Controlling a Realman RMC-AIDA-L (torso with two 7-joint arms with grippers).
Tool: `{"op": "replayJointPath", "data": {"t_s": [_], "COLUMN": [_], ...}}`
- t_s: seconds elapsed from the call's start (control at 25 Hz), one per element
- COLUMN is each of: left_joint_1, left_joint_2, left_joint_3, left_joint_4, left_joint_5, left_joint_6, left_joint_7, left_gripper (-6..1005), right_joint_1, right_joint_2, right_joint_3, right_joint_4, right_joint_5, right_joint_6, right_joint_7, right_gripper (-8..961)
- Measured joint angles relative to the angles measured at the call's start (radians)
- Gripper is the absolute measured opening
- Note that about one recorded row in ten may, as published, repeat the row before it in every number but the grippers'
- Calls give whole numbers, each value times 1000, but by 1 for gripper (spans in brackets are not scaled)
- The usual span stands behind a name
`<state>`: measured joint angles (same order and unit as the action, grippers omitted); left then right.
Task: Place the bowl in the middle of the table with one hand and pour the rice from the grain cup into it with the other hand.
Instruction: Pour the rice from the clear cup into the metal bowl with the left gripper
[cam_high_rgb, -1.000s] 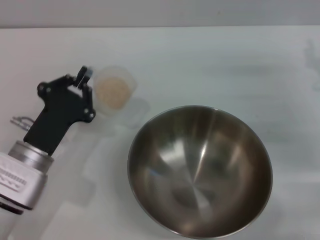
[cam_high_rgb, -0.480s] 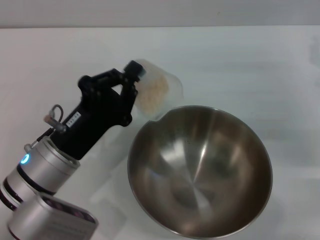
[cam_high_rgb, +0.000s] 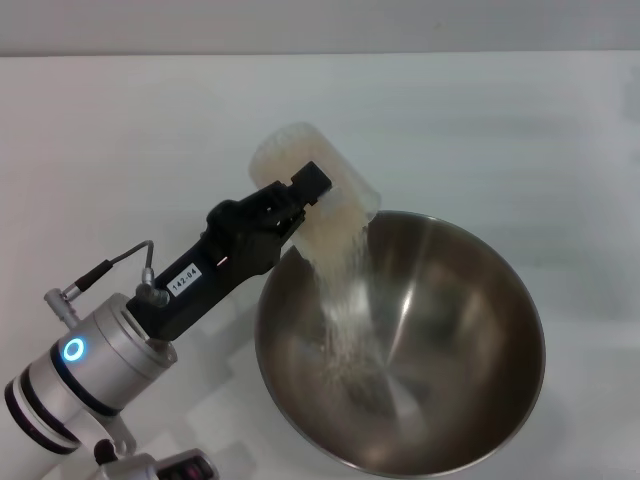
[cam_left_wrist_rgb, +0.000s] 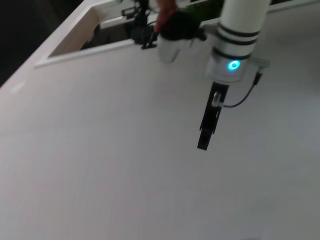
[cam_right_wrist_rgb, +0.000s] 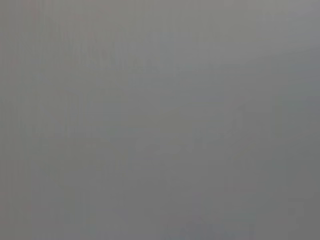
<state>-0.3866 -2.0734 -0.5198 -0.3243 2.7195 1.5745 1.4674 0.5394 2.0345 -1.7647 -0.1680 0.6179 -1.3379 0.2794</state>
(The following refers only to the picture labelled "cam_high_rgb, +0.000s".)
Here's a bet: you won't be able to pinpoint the grey gripper cable with plugs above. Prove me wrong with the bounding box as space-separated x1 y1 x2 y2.
43 239 169 309

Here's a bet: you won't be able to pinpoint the white rice grains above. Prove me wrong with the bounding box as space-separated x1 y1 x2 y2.
299 219 416 416

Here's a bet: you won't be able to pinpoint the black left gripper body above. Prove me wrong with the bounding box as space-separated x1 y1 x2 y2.
125 182 301 344

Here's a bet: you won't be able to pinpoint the stainless steel mixing bowl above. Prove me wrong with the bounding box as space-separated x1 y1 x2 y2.
253 209 547 476

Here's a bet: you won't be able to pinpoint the clear plastic measuring cup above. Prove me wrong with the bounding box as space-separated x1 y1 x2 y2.
247 120 384 266

